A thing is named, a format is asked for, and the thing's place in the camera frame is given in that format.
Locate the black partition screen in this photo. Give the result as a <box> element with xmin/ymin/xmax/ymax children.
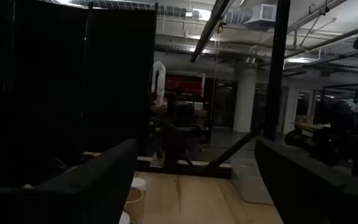
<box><xmin>0</xmin><ymin>0</ymin><xmax>158</xmax><ymax>187</ymax></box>

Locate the white round column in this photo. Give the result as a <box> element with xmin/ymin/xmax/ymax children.
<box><xmin>232</xmin><ymin>63</ymin><xmax>258</xmax><ymax>134</ymax></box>

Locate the black overhead rail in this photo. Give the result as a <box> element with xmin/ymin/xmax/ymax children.
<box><xmin>189</xmin><ymin>0</ymin><xmax>233</xmax><ymax>63</ymax></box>

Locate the grey plastic bin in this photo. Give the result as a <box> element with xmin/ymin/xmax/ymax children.
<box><xmin>230</xmin><ymin>157</ymin><xmax>275</xmax><ymax>205</ymax></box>

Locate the dark robot workstation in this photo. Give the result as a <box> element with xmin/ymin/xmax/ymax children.
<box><xmin>283</xmin><ymin>82</ymin><xmax>358</xmax><ymax>180</ymax></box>

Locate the silver ceiling duct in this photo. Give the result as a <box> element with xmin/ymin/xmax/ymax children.
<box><xmin>70</xmin><ymin>0</ymin><xmax>254</xmax><ymax>24</ymax></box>

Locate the black metal table frame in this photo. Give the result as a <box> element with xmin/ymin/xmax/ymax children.
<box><xmin>135</xmin><ymin>0</ymin><xmax>291</xmax><ymax>180</ymax></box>

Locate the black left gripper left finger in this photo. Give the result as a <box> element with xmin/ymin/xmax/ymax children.
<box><xmin>0</xmin><ymin>138</ymin><xmax>140</xmax><ymax>224</ymax></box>

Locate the small white cup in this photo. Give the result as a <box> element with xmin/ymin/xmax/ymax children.
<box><xmin>118</xmin><ymin>211</ymin><xmax>131</xmax><ymax>224</ymax></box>

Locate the grey ceiling pipe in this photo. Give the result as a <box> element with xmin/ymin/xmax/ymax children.
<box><xmin>283</xmin><ymin>45</ymin><xmax>358</xmax><ymax>73</ymax></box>
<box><xmin>283</xmin><ymin>21</ymin><xmax>358</xmax><ymax>60</ymax></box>

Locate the white bent duct hose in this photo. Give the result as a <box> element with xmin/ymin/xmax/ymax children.
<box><xmin>151</xmin><ymin>60</ymin><xmax>167</xmax><ymax>107</ymax></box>

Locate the tan-lidded glass spice jar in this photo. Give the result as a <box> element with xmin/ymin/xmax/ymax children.
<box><xmin>123</xmin><ymin>187</ymin><xmax>146</xmax><ymax>224</ymax></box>

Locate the cardboard box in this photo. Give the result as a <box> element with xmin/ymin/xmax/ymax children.
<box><xmin>294</xmin><ymin>114</ymin><xmax>315</xmax><ymax>126</ymax></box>

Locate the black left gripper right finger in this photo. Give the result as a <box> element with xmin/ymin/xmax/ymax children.
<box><xmin>254</xmin><ymin>138</ymin><xmax>358</xmax><ymax>224</ymax></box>

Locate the red wall panel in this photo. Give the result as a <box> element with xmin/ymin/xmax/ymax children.
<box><xmin>165</xmin><ymin>73</ymin><xmax>206</xmax><ymax>98</ymax></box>

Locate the white ceiling air unit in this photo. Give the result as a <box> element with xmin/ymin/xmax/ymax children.
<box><xmin>243</xmin><ymin>2</ymin><xmax>278</xmax><ymax>31</ymax></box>

